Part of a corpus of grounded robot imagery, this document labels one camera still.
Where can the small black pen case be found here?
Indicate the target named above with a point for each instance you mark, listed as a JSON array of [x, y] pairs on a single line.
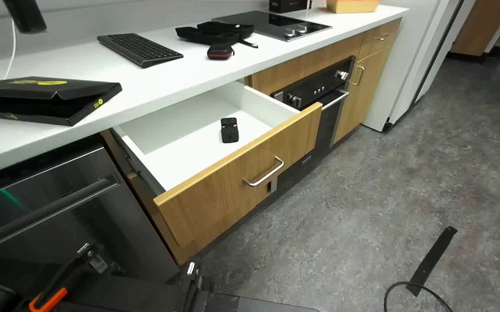
[[230, 129]]

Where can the open wooden drawer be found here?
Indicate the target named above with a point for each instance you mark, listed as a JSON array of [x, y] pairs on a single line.
[[233, 184]]

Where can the black built-in oven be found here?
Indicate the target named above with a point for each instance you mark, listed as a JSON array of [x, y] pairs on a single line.
[[325, 110]]

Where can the small black red case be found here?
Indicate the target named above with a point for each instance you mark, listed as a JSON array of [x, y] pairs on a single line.
[[221, 53]]

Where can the long black zipper case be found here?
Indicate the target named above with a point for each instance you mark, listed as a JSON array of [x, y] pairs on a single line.
[[216, 32]]

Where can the wooden cabinet door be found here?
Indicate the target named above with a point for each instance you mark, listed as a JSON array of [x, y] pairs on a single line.
[[365, 80]]

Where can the black computer keyboard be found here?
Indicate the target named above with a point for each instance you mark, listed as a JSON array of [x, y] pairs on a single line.
[[139, 49]]

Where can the black box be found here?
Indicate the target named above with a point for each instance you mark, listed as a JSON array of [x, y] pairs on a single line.
[[287, 4]]

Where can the black perforated robot table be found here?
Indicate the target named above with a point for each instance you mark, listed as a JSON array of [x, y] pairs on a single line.
[[146, 295]]

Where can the yellow box on counter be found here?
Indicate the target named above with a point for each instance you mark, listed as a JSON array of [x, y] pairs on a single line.
[[353, 6]]

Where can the white refrigerator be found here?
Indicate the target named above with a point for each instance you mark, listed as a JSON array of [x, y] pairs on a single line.
[[407, 53]]

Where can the flat black bar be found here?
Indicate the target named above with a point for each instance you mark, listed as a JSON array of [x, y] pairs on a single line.
[[433, 261]]

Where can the dishwasher front panel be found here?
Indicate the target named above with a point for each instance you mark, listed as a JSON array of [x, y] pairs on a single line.
[[47, 214]]

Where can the black Wrap-It storage pouch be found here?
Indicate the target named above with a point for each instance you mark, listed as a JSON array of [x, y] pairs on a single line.
[[42, 98]]

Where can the orange black clamp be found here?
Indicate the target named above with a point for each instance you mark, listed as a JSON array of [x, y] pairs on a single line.
[[60, 287]]

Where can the black monitor stand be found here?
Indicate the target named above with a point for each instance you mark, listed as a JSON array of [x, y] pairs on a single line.
[[25, 14]]

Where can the wooden cabinet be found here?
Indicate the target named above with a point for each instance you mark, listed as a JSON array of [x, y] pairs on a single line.
[[485, 27]]

